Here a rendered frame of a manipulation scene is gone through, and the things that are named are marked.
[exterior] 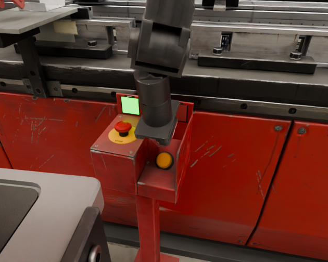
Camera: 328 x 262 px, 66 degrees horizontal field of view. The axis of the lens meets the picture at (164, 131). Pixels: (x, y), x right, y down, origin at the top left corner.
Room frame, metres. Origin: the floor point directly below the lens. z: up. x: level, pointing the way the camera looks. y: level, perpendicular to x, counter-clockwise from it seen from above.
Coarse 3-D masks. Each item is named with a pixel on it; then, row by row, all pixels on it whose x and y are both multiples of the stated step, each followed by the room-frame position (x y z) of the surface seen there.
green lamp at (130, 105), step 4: (124, 100) 0.57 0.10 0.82; (128, 100) 0.57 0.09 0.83; (132, 100) 0.57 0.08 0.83; (136, 100) 0.56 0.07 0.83; (124, 104) 0.57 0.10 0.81; (128, 104) 0.57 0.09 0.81; (132, 104) 0.57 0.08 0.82; (136, 104) 0.56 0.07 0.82; (124, 108) 0.57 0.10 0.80; (128, 108) 0.57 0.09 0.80; (132, 108) 0.57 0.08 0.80; (136, 108) 0.56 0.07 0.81; (128, 112) 0.57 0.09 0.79; (132, 112) 0.57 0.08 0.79; (136, 112) 0.57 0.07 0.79
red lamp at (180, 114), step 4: (180, 108) 0.53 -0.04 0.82; (184, 108) 0.53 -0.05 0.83; (176, 112) 0.54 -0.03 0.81; (180, 112) 0.53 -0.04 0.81; (184, 112) 0.53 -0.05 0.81; (176, 116) 0.54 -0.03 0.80; (180, 116) 0.53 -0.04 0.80; (184, 116) 0.53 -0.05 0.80; (180, 120) 0.53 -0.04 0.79; (184, 120) 0.53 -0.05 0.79
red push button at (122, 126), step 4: (116, 124) 0.49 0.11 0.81; (120, 124) 0.48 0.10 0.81; (124, 124) 0.48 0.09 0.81; (128, 124) 0.49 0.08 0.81; (116, 128) 0.47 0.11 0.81; (120, 128) 0.47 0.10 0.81; (124, 128) 0.47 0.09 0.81; (128, 128) 0.47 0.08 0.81; (120, 132) 0.47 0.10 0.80; (124, 132) 0.47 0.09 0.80; (128, 132) 0.49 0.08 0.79; (124, 136) 0.48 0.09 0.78
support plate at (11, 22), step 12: (0, 12) 0.74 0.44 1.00; (12, 12) 0.74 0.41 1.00; (24, 12) 0.74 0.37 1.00; (36, 12) 0.74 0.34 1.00; (48, 12) 0.74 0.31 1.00; (72, 12) 0.78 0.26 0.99; (0, 24) 0.60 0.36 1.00; (12, 24) 0.60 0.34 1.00; (24, 24) 0.60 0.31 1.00; (36, 24) 0.62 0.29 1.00
